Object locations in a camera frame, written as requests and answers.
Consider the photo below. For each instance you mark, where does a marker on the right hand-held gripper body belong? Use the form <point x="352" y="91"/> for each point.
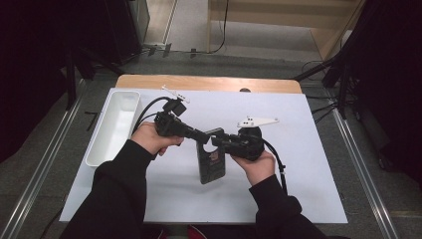
<point x="249" y="142"/>

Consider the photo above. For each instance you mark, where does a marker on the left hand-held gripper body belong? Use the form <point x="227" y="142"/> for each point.
<point x="169" y="124"/>

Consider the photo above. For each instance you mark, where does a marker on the patterned gold phone case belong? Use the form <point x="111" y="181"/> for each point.
<point x="212" y="166"/>

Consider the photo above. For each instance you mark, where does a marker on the white plastic bin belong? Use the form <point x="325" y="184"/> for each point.
<point x="114" y="132"/>

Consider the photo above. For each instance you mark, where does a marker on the person's left hand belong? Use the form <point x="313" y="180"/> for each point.
<point x="149" y="136"/>

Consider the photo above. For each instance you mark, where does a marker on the person's right hand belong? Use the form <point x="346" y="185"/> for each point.
<point x="258" y="169"/>

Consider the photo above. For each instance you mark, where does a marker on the dark round table grommet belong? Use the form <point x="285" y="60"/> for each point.
<point x="245" y="90"/>

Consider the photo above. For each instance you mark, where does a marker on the wooden table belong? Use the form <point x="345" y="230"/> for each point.
<point x="199" y="82"/>

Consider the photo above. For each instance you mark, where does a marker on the white table mat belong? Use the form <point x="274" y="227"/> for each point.
<point x="298" y="166"/>

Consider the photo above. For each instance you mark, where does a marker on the small metal floor brackets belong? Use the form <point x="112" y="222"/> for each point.
<point x="159" y="49"/>

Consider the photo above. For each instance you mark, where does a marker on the person's red clothing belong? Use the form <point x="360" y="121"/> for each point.
<point x="195" y="233"/>

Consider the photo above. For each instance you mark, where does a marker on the black metal stand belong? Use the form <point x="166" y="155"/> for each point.
<point x="341" y="79"/>
<point x="70" y="83"/>

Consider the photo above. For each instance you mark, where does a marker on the black cabinet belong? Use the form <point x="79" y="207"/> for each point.
<point x="112" y="30"/>

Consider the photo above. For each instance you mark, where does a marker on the grey cabinet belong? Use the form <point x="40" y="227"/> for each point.
<point x="142" y="16"/>

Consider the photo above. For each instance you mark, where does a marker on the dark curtain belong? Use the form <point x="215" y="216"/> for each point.
<point x="26" y="66"/>
<point x="391" y="83"/>

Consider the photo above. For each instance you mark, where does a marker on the metal floor rail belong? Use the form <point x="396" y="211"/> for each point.
<point x="361" y="166"/>
<point x="40" y="166"/>

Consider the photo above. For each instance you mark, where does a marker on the light wooden shelf frame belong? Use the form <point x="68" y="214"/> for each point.
<point x="265" y="20"/>

